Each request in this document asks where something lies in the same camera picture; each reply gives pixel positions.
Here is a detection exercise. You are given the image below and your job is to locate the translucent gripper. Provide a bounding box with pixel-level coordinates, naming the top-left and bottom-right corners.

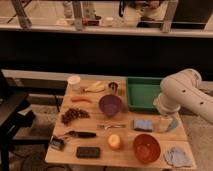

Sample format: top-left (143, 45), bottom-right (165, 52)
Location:
top-left (156, 116), bottom-right (178, 133)

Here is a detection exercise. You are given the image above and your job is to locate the black eraser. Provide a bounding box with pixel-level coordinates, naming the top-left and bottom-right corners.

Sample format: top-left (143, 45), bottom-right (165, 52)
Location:
top-left (76, 147), bottom-right (100, 158)

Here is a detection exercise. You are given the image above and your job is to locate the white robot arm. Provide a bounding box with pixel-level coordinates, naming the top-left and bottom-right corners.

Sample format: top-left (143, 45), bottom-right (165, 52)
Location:
top-left (153, 69), bottom-right (213, 133)

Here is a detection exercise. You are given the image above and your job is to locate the orange bowl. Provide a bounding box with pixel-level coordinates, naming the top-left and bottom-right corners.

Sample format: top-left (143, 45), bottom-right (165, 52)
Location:
top-left (133, 134), bottom-right (161, 164)

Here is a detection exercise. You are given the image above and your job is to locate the purple bowl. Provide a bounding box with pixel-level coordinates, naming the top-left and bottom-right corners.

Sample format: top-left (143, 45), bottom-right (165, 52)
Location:
top-left (99, 95), bottom-right (123, 116)

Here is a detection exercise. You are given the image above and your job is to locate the blue sponge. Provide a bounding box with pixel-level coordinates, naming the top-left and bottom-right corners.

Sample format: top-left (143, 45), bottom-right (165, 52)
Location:
top-left (133, 120), bottom-right (153, 132)

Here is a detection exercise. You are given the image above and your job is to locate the grey blue cloth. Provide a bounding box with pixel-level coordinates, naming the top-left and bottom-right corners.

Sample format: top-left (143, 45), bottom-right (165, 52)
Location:
top-left (163, 146), bottom-right (192, 168)

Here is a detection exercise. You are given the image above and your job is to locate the green plastic tray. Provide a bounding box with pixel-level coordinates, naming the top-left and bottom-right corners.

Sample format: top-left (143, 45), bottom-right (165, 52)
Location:
top-left (126, 77), bottom-right (161, 112)

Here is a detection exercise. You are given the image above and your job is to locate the apple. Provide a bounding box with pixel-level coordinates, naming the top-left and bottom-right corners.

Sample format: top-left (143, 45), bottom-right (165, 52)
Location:
top-left (108, 134), bottom-right (121, 150)

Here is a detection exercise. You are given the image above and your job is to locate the small metal cup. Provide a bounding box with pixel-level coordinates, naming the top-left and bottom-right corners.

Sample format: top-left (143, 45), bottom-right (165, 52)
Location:
top-left (108, 82), bottom-right (118, 94)

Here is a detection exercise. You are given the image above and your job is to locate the banana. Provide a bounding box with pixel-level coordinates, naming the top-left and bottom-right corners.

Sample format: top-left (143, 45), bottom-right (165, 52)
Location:
top-left (83, 81), bottom-right (105, 93)

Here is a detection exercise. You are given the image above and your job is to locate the orange carrot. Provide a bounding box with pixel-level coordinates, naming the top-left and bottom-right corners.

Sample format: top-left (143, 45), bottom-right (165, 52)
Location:
top-left (71, 96), bottom-right (92, 103)

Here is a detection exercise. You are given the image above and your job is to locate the bunch of red grapes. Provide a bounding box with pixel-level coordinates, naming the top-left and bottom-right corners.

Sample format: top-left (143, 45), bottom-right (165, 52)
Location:
top-left (61, 108), bottom-right (90, 125)

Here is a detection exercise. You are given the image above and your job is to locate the white cup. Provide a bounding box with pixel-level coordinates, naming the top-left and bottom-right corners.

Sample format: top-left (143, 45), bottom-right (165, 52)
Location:
top-left (67, 75), bottom-right (81, 91)

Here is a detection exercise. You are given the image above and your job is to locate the metal binder clip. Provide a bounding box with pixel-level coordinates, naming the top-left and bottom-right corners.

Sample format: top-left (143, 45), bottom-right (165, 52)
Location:
top-left (49, 136), bottom-right (65, 150)

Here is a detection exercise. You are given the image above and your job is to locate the person in background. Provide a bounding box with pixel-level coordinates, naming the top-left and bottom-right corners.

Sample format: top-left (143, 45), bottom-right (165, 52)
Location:
top-left (118, 0), bottom-right (168, 28)

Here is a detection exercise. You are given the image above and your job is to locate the black handled tool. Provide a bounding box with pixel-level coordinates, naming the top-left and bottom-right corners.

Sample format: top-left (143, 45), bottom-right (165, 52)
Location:
top-left (58, 131), bottom-right (96, 138)

